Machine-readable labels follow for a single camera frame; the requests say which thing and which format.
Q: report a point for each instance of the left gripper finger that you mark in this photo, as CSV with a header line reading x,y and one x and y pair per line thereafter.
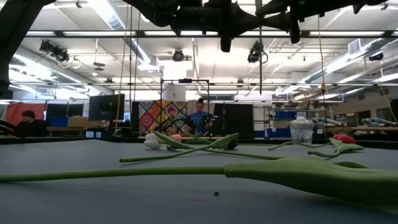
x,y
241,14
241,24

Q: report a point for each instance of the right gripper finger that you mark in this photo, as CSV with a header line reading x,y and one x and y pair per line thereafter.
x,y
280,8
281,21

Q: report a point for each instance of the red artificial tulip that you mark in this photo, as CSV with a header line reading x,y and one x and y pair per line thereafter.
x,y
348,146
337,137

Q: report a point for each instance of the pink artificial tulip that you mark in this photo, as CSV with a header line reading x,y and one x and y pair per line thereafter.
x,y
176,138

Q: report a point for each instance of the large foreground green tulip stem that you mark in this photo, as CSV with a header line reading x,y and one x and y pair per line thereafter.
x,y
311,174

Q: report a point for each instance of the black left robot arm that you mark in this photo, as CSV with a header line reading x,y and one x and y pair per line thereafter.
x,y
12,31

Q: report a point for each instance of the background black robot arm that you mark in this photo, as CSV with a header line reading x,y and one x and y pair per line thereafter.
x,y
206,119

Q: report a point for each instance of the pale blue robot arm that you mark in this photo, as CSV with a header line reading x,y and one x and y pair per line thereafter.
x,y
377,121
329,121

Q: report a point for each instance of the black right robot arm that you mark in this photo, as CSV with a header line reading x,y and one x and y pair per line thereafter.
x,y
342,4

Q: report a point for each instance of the clear cut-glass vase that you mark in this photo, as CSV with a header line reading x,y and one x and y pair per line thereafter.
x,y
301,132

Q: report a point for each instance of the white air vent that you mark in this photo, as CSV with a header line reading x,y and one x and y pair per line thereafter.
x,y
354,46

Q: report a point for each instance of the white cylinder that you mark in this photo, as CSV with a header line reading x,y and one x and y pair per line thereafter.
x,y
174,93

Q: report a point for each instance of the white backdrop sheet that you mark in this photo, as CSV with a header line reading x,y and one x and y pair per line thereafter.
x,y
211,106

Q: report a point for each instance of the dark ceiling fixture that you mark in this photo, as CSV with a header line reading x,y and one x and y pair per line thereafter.
x,y
376,56

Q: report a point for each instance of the person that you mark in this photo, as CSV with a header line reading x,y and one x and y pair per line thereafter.
x,y
199,109
31,127

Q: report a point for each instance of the blue shelf bin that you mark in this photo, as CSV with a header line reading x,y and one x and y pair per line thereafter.
x,y
284,115

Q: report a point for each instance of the large black panel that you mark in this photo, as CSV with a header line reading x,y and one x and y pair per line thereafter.
x,y
236,121

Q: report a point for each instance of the colourful patchwork quilt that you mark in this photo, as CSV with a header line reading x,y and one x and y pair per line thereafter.
x,y
149,118

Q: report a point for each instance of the blue low cabinet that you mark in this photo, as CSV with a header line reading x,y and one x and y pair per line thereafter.
x,y
273,133

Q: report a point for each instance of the narrow black panel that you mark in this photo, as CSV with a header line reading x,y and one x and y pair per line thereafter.
x,y
135,118

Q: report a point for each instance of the wooden workbench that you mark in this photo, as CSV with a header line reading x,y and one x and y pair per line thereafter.
x,y
367,128

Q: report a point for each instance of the black computer monitor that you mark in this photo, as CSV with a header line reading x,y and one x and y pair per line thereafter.
x,y
105,107

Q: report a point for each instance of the background wooden table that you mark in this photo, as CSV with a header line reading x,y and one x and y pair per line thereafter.
x,y
141,137

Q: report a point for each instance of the cardboard box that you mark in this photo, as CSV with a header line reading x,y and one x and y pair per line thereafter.
x,y
77,122

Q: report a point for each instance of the black low partition panel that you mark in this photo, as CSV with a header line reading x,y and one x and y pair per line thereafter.
x,y
56,110

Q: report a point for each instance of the blue storage bin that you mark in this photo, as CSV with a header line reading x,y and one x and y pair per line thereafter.
x,y
59,122

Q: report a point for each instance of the red cloth backdrop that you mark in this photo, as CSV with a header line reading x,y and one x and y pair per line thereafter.
x,y
14,112

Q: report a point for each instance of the round black ceiling camera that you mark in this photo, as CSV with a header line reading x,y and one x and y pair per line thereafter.
x,y
178,56

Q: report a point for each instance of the black overhead frame beam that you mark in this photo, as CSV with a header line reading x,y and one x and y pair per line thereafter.
x,y
140,33

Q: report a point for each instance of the black metal frame rig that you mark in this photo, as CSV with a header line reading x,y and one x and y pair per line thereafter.
x,y
185,81

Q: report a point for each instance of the distant black frame beam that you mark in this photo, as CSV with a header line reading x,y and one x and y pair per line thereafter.
x,y
93,84

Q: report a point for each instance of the black ceiling camera cluster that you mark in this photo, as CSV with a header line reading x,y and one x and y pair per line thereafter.
x,y
56,51

